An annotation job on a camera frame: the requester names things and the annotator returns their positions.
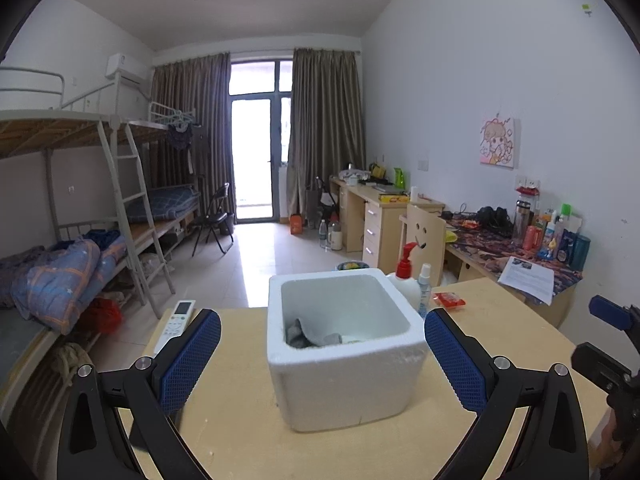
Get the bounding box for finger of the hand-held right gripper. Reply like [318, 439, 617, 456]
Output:
[589, 295, 640, 332]
[571, 342, 633, 402]

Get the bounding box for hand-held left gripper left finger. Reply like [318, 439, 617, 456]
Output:
[56, 308, 222, 480]

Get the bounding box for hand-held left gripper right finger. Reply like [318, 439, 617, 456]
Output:
[424, 307, 590, 480]

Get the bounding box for grey sock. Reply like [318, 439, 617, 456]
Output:
[285, 317, 343, 348]

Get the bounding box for white foam box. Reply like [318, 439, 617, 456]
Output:
[267, 268, 427, 433]

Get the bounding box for white remote control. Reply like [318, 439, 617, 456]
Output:
[153, 300, 197, 356]

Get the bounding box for blue spray bottle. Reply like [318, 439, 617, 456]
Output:
[417, 263, 433, 318]

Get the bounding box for white lotion pump bottle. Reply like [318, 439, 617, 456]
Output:
[385, 242, 423, 316]

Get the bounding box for printed paper sheet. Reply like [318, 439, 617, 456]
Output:
[496, 256, 556, 306]

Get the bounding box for cluster of toiletry bottles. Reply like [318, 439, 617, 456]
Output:
[512, 186, 592, 272]

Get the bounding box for red cloth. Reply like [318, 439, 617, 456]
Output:
[82, 297, 123, 335]

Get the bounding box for wooden desk with printed mat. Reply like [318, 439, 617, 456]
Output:
[400, 212, 585, 328]

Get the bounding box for beige cloth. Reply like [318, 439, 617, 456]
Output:
[52, 342, 93, 386]

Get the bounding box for wooden chair with face cutout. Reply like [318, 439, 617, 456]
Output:
[405, 203, 447, 288]

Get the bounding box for black folding chair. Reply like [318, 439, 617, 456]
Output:
[191, 182, 236, 258]

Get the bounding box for black headphones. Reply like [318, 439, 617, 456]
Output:
[475, 206, 513, 233]

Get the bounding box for wooden desk with drawers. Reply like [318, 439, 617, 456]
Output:
[330, 175, 446, 273]

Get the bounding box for blue checked quilt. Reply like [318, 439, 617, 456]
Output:
[10, 237, 128, 336]

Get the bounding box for blue checked mattress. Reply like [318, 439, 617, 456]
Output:
[125, 185, 201, 223]

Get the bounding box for white plastic jug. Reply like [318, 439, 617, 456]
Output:
[327, 212, 343, 252]

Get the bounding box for white bunk bed ladder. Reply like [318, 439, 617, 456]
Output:
[97, 117, 177, 306]

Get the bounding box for dark purple quilt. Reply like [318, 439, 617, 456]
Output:
[0, 245, 46, 308]

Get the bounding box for glass balcony door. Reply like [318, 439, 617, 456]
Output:
[229, 59, 295, 223]

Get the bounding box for hanging dark clothes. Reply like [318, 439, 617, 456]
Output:
[167, 122, 195, 151]

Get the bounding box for brown curtain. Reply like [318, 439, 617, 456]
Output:
[151, 52, 236, 221]
[287, 48, 367, 221]

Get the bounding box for metal bunk bed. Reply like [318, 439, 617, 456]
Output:
[125, 100, 206, 251]
[0, 67, 176, 461]

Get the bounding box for white air conditioner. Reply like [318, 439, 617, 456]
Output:
[105, 53, 151, 83]

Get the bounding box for cartoon wall poster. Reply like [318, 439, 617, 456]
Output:
[479, 117, 521, 167]

